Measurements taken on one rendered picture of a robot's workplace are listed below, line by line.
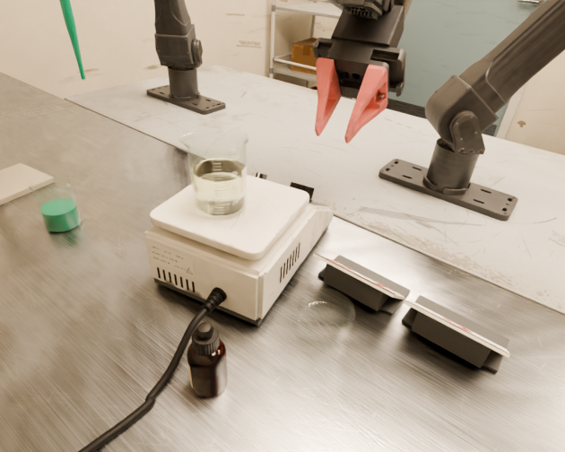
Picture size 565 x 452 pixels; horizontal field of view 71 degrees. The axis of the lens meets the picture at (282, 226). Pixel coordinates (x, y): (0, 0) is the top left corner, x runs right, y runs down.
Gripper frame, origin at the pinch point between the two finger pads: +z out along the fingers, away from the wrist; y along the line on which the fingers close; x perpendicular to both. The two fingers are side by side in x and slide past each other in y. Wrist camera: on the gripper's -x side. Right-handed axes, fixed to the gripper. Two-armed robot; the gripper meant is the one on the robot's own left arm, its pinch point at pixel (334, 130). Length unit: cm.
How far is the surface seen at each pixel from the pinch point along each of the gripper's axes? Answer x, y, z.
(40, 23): 51, -141, -43
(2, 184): -0.1, -42.0, 19.1
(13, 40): 47, -143, -32
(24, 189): 0.3, -38.3, 18.7
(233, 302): -4.2, -1.3, 21.4
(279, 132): 26.9, -19.5, -11.2
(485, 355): -0.3, 20.3, 17.4
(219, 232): -8.1, -3.5, 16.3
